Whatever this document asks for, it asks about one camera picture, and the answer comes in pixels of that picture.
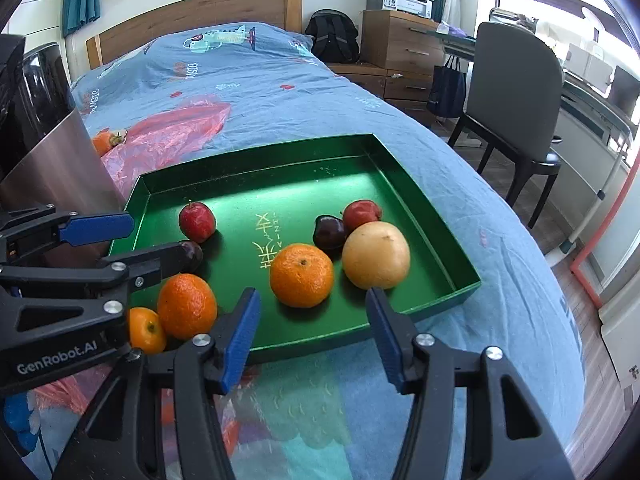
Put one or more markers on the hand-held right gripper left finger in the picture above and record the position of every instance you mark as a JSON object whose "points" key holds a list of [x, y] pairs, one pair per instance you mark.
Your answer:
{"points": [[240, 340]]}

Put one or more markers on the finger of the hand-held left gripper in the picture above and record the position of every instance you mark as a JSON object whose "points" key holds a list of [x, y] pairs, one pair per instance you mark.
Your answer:
{"points": [[150, 262], [100, 227]]}

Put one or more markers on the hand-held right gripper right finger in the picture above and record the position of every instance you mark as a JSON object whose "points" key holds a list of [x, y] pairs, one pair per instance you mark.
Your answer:
{"points": [[387, 340]]}

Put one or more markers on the dark purple plum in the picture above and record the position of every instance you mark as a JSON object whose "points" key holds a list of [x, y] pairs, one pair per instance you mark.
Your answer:
{"points": [[329, 232], [196, 257]]}

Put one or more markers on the small red apple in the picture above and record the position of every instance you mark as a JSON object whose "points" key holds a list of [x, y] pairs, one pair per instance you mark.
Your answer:
{"points": [[361, 214], [197, 220]]}

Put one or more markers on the small orange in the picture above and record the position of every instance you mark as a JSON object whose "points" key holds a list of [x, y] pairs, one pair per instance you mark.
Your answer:
{"points": [[145, 330]]}

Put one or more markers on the yellow grapefruit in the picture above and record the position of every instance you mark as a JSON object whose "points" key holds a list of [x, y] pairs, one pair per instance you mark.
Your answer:
{"points": [[376, 255]]}

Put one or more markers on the green tray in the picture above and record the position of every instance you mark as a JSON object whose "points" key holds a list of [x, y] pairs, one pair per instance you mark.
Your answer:
{"points": [[300, 185]]}

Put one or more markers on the carrot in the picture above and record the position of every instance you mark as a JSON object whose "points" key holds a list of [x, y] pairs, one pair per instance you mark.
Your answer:
{"points": [[102, 144]]}

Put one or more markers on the steel and black juicer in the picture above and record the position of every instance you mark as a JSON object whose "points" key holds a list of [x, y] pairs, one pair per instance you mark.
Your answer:
{"points": [[50, 160]]}

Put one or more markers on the pink plastic sheet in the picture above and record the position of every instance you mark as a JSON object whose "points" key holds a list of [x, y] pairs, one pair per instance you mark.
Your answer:
{"points": [[175, 130]]}

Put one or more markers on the blue printed blanket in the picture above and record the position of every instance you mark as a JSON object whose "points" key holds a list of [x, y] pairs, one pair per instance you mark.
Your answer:
{"points": [[300, 90]]}

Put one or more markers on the wooden headboard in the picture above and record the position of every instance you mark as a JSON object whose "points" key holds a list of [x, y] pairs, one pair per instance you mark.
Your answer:
{"points": [[200, 15]]}

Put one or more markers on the dark blue tote bag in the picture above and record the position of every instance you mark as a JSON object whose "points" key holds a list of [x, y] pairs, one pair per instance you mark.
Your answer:
{"points": [[445, 90]]}

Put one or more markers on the low wooden nightstand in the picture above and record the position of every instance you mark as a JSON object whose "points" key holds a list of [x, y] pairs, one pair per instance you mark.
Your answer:
{"points": [[370, 80]]}

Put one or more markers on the grey chair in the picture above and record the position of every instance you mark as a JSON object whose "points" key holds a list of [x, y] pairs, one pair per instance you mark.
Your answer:
{"points": [[510, 90]]}

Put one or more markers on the black backpack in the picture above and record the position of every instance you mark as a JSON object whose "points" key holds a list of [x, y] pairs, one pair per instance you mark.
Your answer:
{"points": [[330, 35]]}

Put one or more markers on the wooden drawer cabinet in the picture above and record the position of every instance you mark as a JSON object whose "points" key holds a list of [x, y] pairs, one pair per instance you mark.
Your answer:
{"points": [[400, 40]]}

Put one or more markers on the white box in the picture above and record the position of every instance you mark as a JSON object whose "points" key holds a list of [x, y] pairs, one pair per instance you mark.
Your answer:
{"points": [[587, 62]]}

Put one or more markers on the black monitor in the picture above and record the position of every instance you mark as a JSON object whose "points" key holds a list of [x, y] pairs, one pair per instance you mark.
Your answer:
{"points": [[625, 90]]}

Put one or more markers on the stack of papers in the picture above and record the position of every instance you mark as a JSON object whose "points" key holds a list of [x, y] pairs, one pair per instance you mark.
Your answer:
{"points": [[510, 16]]}

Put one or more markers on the window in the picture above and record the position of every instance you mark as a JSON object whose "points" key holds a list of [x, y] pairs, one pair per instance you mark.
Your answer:
{"points": [[530, 0]]}

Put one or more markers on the red metal frame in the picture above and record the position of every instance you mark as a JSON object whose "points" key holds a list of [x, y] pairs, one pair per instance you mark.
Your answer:
{"points": [[606, 211]]}

